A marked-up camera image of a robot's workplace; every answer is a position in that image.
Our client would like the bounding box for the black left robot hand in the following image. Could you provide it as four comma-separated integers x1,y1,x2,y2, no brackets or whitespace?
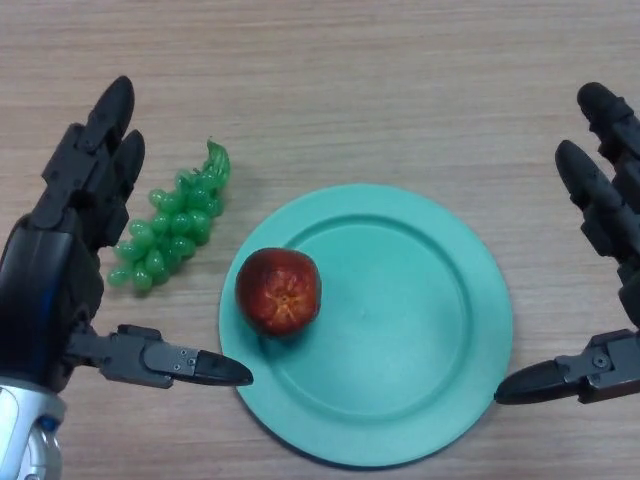
0,75,255,395

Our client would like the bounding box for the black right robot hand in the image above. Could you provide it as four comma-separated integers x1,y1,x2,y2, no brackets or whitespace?
493,82,640,406

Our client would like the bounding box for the red apple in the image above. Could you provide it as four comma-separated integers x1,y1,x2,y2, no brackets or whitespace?
234,247,321,340

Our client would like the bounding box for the green round plate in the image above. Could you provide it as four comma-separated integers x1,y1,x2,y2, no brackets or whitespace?
218,183,514,469

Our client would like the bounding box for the green grape bunch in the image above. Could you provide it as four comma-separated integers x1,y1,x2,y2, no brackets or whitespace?
107,137,233,298

